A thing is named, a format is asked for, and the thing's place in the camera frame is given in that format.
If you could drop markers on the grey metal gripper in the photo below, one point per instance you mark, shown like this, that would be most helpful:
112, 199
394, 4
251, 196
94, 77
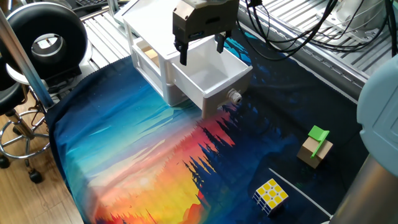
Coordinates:
202, 23

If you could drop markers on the white plastic drawer with knob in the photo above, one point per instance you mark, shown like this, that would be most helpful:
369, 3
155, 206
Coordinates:
199, 74

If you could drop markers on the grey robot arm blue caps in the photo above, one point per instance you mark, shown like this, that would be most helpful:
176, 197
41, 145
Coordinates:
379, 109

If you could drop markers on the white gripper mounting plate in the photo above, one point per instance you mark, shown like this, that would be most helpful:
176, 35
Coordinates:
205, 3

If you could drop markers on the white plastic drawer cabinet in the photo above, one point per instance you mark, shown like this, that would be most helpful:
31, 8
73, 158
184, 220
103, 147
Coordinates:
152, 28

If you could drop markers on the grey round drawer knob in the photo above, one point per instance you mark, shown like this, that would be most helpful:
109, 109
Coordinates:
234, 97

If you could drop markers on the brown block inside cabinet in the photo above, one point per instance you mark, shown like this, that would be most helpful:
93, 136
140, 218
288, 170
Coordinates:
152, 55

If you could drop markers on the colourful sunset forest cloth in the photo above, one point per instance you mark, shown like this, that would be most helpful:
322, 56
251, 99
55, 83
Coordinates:
140, 140

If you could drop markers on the black keyboard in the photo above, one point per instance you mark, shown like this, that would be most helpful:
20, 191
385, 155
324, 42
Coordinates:
90, 2

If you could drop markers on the small brown wooden block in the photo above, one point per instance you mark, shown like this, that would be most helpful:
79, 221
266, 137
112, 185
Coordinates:
308, 152

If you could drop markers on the Rubik's cube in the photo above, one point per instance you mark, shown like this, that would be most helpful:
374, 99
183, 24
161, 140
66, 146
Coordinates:
272, 193

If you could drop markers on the thin white strip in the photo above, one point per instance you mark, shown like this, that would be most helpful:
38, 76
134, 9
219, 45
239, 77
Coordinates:
298, 189

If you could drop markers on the black stool chrome base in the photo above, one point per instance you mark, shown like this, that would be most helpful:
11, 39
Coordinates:
9, 96

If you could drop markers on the grey aluminium rail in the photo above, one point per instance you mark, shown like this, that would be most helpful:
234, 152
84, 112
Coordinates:
326, 68

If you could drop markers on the green plastic bracket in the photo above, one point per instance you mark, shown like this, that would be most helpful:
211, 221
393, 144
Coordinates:
316, 132

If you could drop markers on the aluminium frame post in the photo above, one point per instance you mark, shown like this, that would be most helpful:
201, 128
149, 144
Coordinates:
25, 62

